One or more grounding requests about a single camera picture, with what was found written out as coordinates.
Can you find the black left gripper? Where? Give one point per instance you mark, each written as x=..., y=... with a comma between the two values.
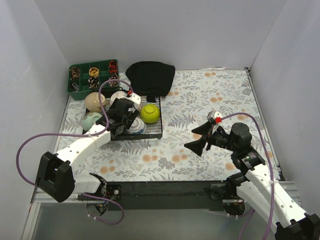
x=132, y=114

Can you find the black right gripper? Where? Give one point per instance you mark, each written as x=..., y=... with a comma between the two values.
x=207, y=138

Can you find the beige tan bowl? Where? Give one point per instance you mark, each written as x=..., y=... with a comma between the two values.
x=94, y=102

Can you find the celadon green bowl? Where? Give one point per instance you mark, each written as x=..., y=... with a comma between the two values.
x=89, y=119

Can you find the white pink interior bowl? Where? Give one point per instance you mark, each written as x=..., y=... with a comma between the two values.
x=117, y=95

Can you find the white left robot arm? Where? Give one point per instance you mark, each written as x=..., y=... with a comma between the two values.
x=55, y=175

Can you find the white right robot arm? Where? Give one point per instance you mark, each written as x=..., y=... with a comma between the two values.
x=255, y=184

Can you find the white red patterned bowl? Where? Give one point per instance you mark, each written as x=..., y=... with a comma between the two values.
x=138, y=104

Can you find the white blue patterned bowl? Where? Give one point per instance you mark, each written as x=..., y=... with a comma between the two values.
x=138, y=127

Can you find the yellow-green bowl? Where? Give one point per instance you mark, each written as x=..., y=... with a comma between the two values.
x=150, y=113

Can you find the floral table mat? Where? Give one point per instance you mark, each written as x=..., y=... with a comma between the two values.
x=192, y=96

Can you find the black cloth bag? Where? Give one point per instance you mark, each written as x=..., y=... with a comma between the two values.
x=151, y=77

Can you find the green compartment tray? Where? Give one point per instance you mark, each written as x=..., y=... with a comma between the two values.
x=85, y=78

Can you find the black base bar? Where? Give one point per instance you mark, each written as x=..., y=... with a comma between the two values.
x=170, y=195

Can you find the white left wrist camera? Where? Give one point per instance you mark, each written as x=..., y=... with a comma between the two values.
x=133, y=96

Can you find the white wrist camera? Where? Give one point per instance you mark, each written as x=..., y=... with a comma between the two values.
x=133, y=96
x=214, y=117

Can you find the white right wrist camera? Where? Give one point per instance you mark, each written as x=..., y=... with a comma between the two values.
x=214, y=117

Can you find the black wire dish rack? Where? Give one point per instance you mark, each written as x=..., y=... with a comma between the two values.
x=153, y=131

